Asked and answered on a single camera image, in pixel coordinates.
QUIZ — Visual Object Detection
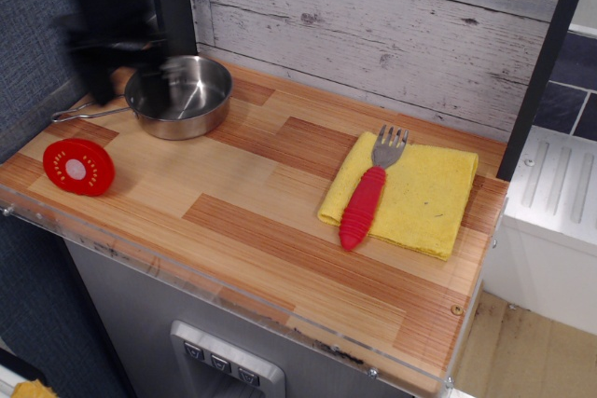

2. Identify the yellow object bottom corner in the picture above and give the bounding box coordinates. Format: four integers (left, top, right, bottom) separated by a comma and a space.
10, 380, 58, 398

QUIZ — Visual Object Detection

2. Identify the red handled metal fork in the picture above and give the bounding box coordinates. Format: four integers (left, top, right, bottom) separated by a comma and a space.
339, 125, 410, 251

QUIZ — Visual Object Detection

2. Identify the yellow folded cloth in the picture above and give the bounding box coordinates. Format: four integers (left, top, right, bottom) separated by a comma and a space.
318, 132, 479, 261

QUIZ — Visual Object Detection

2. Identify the silver steel pot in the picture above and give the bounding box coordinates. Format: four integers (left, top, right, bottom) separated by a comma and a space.
51, 56, 233, 141

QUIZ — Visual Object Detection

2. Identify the red toy donut slice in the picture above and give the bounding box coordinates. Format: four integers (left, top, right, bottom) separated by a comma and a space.
43, 138, 116, 197

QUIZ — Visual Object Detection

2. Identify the black right vertical post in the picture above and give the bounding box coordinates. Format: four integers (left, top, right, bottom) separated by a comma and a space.
496, 0, 579, 182

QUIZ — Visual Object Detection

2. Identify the black vertical post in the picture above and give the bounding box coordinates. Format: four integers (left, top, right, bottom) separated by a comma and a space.
496, 0, 579, 182
154, 0, 197, 56

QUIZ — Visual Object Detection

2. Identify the black left vertical post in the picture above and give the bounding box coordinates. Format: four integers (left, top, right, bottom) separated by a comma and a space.
154, 0, 197, 56

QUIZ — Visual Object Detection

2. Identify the silver dispenser button panel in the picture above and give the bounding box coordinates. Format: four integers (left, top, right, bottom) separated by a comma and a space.
170, 320, 286, 397

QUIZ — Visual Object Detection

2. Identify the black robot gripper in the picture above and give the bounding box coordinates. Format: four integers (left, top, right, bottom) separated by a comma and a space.
63, 0, 186, 105

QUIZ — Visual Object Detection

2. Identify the clear acrylic edge guard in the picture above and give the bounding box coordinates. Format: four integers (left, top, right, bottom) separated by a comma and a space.
1, 187, 453, 397

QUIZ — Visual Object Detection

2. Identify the white toy sink unit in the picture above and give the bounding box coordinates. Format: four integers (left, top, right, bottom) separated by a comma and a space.
482, 127, 596, 334

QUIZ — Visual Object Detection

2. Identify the silver toy fridge cabinet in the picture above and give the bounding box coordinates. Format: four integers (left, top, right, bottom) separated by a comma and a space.
66, 241, 406, 397

